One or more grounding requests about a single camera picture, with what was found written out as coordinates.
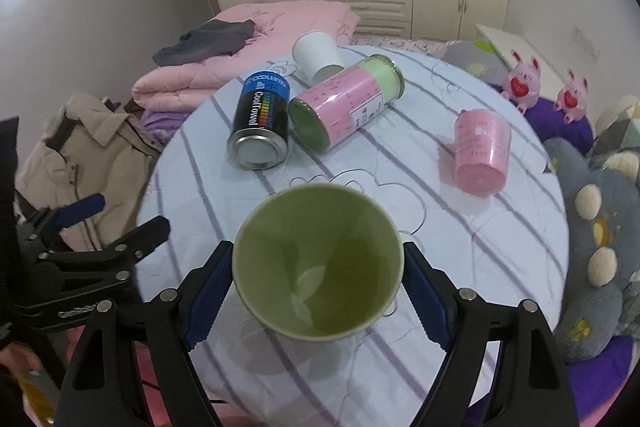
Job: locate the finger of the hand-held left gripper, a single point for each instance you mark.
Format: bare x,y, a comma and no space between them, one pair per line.
82,208
145,234

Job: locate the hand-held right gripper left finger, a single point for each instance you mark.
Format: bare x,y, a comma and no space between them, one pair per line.
207,302

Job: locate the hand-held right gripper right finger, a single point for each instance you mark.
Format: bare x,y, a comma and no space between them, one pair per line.
425,302

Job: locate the green cup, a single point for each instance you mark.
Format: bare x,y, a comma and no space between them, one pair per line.
320,267

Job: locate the pink cup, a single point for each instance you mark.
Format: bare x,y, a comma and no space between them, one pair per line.
481,152

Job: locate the white cup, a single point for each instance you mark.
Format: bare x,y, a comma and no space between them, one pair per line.
315,52

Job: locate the beige jacket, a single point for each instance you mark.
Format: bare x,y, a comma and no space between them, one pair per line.
95,157

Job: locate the striped light blue tablecloth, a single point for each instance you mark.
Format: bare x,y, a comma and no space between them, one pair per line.
500,247

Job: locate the purple folded cloth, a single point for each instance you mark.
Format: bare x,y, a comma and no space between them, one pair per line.
160,124

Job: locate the black and blue can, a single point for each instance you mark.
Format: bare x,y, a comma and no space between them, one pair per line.
261,117

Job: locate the grey spotted plush toy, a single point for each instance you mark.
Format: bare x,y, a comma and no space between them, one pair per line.
595,237

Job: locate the grey garment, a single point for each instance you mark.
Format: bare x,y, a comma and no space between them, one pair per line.
210,42

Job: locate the pink and green can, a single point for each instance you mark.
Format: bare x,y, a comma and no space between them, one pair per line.
345,104

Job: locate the purple cushion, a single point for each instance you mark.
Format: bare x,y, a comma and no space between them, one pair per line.
555,122

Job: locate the pink pig plush toy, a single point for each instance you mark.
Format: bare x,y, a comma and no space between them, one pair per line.
522,82
572,94

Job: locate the grey round pillow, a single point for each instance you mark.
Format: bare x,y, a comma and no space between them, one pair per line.
472,62

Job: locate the patterned geometric pillow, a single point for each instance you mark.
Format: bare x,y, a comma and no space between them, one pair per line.
617,127

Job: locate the pink quilt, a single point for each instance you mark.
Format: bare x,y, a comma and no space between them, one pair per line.
295,19

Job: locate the white flat board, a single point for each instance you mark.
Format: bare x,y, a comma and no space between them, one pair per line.
525,52

